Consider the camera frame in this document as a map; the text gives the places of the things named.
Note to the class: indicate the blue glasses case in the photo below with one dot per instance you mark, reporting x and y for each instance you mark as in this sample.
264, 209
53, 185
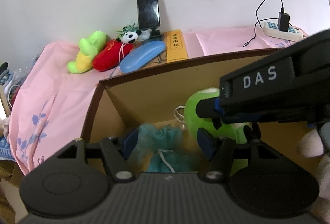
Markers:
141, 55

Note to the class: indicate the small panda plush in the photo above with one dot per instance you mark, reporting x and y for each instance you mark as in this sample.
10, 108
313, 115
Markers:
128, 34

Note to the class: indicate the red plush chili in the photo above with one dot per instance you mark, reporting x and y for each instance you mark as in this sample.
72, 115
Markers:
111, 56

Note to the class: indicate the green yellow plush toy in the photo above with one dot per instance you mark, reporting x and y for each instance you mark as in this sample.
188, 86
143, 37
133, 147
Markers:
88, 49

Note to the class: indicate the teal mesh bath sponge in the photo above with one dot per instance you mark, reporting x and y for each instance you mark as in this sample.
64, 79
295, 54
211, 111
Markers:
162, 151

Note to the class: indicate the green bean plush toy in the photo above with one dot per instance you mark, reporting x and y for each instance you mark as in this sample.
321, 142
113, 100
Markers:
202, 111

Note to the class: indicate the black smartphone on stand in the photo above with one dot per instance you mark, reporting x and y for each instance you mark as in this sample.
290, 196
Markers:
149, 18

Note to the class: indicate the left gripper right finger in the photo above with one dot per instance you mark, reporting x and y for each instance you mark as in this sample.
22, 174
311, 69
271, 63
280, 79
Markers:
219, 152

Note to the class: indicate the yellow book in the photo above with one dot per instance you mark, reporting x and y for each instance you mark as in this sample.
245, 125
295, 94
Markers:
175, 49

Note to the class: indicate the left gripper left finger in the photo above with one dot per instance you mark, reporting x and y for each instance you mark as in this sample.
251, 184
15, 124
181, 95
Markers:
115, 153

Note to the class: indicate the black charger plug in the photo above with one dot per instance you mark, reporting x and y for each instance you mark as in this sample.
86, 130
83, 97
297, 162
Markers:
283, 21

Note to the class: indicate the brown cardboard box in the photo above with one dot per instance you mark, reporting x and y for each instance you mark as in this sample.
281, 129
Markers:
151, 94

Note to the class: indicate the person's hand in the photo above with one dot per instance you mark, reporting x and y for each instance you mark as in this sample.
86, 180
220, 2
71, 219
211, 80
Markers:
316, 144

